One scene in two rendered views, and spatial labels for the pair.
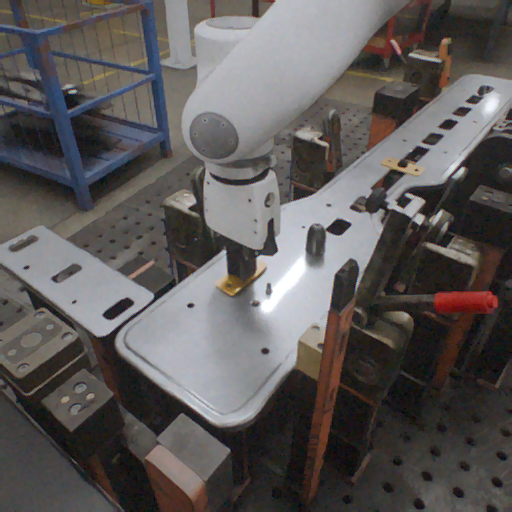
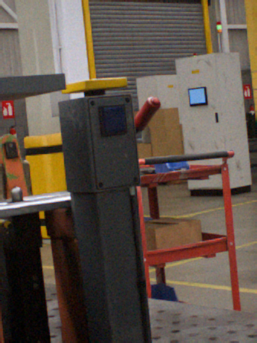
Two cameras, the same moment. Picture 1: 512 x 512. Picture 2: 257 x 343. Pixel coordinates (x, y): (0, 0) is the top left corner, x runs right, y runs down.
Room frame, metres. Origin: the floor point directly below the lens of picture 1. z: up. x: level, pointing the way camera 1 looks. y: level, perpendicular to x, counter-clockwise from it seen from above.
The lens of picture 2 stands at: (0.10, -1.22, 1.10)
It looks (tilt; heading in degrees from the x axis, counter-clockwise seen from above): 3 degrees down; 19
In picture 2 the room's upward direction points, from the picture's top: 6 degrees counter-clockwise
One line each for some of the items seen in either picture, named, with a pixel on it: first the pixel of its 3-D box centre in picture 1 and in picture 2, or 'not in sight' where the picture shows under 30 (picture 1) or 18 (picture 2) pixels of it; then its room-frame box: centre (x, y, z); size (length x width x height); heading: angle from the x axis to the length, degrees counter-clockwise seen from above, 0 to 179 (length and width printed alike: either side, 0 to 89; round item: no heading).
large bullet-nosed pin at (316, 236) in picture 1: (315, 240); not in sight; (0.57, -0.10, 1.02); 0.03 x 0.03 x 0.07
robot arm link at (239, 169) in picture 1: (240, 156); not in sight; (0.50, 0.02, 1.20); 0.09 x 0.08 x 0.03; 52
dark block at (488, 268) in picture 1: (457, 305); not in sight; (0.53, -0.34, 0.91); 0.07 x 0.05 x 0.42; 52
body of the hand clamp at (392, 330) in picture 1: (359, 402); not in sight; (0.37, -0.15, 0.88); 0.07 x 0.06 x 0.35; 52
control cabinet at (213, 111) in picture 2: not in sight; (211, 109); (11.48, 1.37, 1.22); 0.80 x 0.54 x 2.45; 60
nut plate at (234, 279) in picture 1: (241, 272); not in sight; (0.50, 0.02, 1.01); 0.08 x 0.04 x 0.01; 142
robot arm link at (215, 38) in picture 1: (236, 88); not in sight; (0.49, 0.02, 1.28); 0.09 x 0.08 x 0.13; 171
